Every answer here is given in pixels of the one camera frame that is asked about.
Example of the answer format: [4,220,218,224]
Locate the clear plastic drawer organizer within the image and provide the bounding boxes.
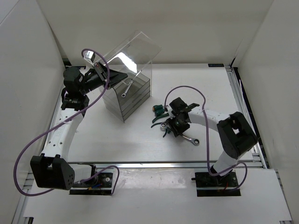
[102,31,161,122]

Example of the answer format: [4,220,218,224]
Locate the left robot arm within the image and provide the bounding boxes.
[30,49,128,190]

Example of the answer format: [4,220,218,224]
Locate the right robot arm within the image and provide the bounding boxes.
[166,98,257,187]

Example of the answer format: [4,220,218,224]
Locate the green stubby screwdriver orange cap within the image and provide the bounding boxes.
[152,105,164,112]

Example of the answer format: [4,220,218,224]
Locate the aluminium right rail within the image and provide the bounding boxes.
[224,64,270,168]

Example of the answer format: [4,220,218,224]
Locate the aluminium rail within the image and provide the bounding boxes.
[224,64,270,168]
[93,160,264,169]

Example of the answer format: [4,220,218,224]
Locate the green handled cutting pliers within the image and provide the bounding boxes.
[152,112,169,124]

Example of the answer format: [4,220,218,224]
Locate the aluminium front rail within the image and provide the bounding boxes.
[93,160,264,169]

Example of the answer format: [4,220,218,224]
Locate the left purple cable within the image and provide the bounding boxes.
[13,48,120,196]

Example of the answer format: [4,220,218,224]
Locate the purple cable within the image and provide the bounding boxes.
[164,85,248,192]
[13,48,120,196]

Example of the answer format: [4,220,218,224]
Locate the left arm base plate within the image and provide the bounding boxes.
[69,163,120,196]

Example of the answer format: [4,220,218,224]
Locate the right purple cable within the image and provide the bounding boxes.
[164,85,248,192]

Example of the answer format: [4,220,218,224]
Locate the large ratchet wrench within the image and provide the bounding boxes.
[160,123,200,146]

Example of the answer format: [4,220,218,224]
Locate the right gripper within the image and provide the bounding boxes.
[166,113,190,138]

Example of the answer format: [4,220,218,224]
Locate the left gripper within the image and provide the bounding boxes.
[79,62,127,95]

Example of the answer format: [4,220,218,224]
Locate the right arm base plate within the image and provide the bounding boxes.
[191,171,241,197]

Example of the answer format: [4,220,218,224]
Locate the green handled small pliers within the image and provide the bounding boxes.
[150,122,172,138]

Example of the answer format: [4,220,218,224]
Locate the small ratchet wrench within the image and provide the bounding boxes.
[121,79,134,98]

